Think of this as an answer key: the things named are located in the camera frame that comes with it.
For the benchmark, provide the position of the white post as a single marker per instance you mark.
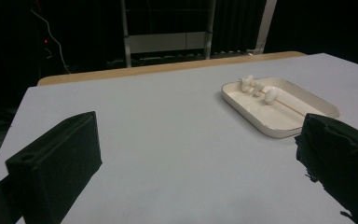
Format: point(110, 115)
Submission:
point(265, 25)

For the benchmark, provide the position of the white food chunk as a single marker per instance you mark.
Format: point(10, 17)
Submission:
point(271, 96)
point(258, 88)
point(247, 84)

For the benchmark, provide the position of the white rectangular tray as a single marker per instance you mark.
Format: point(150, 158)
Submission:
point(261, 115)

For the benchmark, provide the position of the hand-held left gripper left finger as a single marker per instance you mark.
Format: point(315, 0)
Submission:
point(54, 161)

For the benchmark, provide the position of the thin wooden skewer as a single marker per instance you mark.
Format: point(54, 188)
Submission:
point(292, 107)

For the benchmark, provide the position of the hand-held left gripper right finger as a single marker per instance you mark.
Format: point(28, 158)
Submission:
point(341, 155)

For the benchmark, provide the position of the grey metal stand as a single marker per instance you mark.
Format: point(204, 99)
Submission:
point(164, 42)

